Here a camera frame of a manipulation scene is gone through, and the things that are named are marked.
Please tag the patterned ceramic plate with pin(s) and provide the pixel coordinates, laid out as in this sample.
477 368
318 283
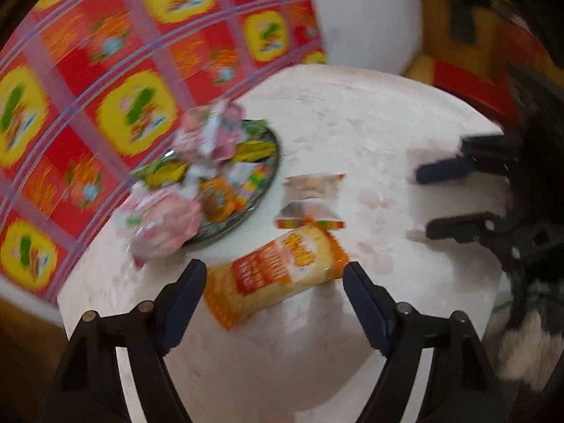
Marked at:
269 176

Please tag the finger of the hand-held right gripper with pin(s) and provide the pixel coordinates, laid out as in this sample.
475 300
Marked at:
445 169
462 229

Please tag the pink white drink pouch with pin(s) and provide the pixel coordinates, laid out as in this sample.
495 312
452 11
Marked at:
163 224
207 132

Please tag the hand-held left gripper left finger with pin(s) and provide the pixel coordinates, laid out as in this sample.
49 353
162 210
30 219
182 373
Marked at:
180 313

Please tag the yellow snack packet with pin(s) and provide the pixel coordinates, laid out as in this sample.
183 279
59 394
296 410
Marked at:
167 174

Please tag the red floral printed cloth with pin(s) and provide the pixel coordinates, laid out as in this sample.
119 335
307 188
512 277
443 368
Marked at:
88 75

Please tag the colourful patterned blanket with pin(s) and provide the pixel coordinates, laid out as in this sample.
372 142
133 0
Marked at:
458 75

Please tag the orange snack packet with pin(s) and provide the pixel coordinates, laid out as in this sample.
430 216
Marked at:
273 273

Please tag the green snack packet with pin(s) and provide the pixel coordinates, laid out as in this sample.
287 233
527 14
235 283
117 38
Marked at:
253 150

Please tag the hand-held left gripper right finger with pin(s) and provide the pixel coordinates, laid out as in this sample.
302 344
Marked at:
368 313

